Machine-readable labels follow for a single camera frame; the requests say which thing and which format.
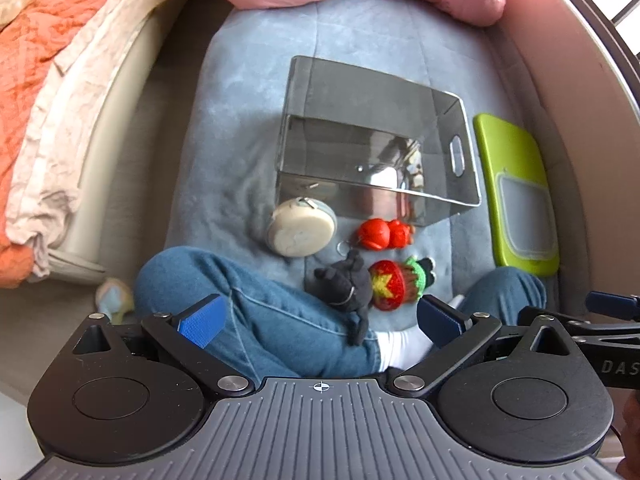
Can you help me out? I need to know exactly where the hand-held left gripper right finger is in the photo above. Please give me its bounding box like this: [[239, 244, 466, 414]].
[[387, 294, 576, 398]]

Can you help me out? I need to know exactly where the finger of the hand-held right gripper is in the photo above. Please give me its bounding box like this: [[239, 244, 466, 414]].
[[585, 290, 640, 320], [517, 305, 640, 348]]

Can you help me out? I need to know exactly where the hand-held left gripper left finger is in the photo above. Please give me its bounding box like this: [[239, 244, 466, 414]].
[[72, 295, 256, 398]]

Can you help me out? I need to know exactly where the red green knitted doll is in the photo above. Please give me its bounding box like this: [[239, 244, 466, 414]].
[[369, 256, 437, 311]]

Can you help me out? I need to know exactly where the black plush keychain toy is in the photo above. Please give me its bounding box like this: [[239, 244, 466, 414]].
[[314, 242, 373, 347]]

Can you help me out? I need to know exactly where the red rubber toy figure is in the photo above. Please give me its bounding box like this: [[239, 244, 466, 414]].
[[356, 218, 416, 251]]

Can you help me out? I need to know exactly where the green box lid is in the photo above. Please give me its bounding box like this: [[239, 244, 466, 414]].
[[472, 113, 561, 277]]

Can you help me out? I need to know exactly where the clear plastic storage box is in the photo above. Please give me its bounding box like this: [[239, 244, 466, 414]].
[[275, 55, 483, 227]]

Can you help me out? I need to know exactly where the person's right forearm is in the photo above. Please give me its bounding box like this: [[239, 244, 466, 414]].
[[617, 392, 640, 480]]

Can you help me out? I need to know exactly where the white sock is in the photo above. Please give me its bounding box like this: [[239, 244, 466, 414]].
[[375, 329, 434, 373]]

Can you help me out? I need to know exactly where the person's left leg in jeans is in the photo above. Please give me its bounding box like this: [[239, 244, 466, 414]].
[[134, 246, 383, 378]]

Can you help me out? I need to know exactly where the person's leg in jeans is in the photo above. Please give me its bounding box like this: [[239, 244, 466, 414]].
[[134, 246, 383, 378], [467, 266, 547, 326]]

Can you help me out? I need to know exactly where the person's right leg in jeans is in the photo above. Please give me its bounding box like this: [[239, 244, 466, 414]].
[[467, 266, 547, 326]]

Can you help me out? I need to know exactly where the pastel plush toy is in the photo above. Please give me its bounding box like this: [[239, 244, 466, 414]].
[[95, 277, 136, 326]]

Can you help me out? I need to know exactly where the beige cushion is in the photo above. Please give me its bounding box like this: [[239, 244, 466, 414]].
[[50, 10, 226, 281]]

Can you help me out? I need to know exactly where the beige padded bed bumper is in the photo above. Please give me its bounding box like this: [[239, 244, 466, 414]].
[[500, 0, 640, 311]]

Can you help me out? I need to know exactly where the orange and beige blanket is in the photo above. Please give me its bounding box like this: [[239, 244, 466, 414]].
[[0, 0, 201, 281]]

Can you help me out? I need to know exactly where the dark crib rail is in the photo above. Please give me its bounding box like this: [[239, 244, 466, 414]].
[[530, 0, 640, 116]]

